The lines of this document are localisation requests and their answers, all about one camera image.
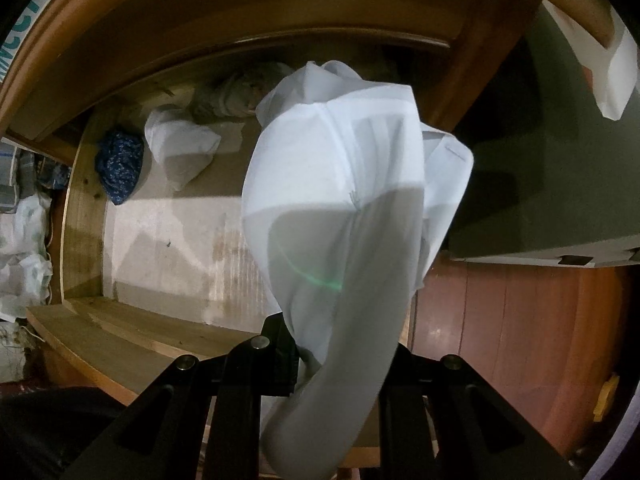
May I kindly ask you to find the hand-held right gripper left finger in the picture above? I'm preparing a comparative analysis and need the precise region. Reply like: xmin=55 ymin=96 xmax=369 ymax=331
xmin=62 ymin=312 xmax=301 ymax=480

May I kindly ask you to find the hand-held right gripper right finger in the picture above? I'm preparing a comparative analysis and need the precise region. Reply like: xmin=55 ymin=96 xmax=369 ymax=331
xmin=377 ymin=342 xmax=581 ymax=480

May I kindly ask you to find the wooden drawer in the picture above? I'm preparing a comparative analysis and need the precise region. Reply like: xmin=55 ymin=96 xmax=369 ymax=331
xmin=25 ymin=55 xmax=416 ymax=466

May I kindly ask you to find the white underwear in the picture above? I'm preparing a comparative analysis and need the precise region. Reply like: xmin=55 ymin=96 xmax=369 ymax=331
xmin=241 ymin=60 xmax=475 ymax=480

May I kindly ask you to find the beige underwear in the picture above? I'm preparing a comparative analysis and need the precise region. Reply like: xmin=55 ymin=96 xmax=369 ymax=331
xmin=192 ymin=62 xmax=296 ymax=123

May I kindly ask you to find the blue print underwear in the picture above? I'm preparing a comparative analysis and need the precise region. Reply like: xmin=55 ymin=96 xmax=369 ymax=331
xmin=95 ymin=127 xmax=146 ymax=206

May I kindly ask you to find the yellow plastic object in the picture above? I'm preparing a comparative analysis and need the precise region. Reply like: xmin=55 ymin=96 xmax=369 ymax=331
xmin=592 ymin=372 xmax=621 ymax=423

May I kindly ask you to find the white crumpled tissue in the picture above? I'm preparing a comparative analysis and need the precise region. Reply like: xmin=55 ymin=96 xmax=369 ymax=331
xmin=144 ymin=105 xmax=222 ymax=192

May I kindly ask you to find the grey cardboard box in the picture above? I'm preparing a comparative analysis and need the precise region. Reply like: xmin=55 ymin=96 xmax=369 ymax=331
xmin=447 ymin=2 xmax=640 ymax=268

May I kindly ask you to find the white shape print cloth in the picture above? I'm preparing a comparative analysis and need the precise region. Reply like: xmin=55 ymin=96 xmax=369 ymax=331
xmin=542 ymin=0 xmax=638 ymax=121

